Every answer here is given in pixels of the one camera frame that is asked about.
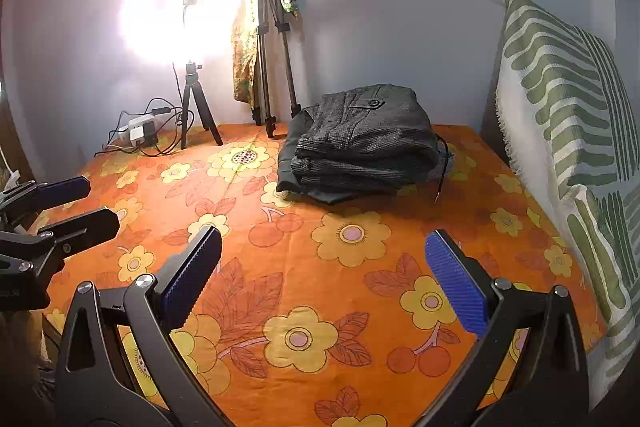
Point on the silver tripod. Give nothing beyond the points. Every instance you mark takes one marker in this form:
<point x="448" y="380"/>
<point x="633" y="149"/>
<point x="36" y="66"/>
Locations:
<point x="262" y="57"/>

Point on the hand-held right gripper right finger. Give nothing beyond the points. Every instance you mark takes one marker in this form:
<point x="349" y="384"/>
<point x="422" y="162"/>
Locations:
<point x="457" y="282"/>

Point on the green striped white pillow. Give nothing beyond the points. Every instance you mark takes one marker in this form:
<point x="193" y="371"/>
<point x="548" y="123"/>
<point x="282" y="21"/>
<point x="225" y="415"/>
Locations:
<point x="550" y="97"/>

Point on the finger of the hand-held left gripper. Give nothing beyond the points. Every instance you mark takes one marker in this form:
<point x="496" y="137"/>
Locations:
<point x="90" y="224"/>
<point x="65" y="191"/>

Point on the black tripod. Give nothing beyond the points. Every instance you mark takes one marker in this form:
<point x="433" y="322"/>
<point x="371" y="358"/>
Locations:
<point x="192" y="102"/>

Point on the black power adapter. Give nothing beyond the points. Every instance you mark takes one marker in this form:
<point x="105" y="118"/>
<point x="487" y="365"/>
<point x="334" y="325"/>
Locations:
<point x="150" y="139"/>

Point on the grey houndstooth pants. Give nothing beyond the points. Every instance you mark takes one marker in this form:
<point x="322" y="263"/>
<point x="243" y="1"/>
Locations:
<point x="370" y="137"/>

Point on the white power adapter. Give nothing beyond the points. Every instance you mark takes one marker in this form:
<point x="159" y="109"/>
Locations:
<point x="136" y="135"/>

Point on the orange floral bedsheet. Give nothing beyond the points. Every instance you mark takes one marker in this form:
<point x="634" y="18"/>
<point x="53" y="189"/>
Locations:
<point x="310" y="287"/>

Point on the yellow floral cloth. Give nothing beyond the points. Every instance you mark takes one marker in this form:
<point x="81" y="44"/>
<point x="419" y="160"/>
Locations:
<point x="242" y="57"/>

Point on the dark green cloth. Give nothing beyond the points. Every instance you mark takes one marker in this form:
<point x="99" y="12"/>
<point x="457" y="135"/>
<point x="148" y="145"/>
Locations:
<point x="300" y="184"/>

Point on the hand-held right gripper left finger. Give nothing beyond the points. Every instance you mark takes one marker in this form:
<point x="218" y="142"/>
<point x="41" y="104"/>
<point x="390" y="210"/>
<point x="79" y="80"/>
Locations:
<point x="192" y="277"/>

